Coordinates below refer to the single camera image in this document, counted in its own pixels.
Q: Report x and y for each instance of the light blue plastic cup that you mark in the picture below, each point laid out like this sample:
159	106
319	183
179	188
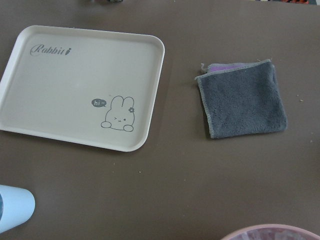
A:
17	205

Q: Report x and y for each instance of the cream rabbit tray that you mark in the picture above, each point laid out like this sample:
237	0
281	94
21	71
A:
90	87

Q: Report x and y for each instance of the grey folded cloth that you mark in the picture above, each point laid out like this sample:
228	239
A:
241	99

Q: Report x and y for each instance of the pink bowl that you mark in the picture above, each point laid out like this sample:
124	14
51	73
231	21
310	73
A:
271	232

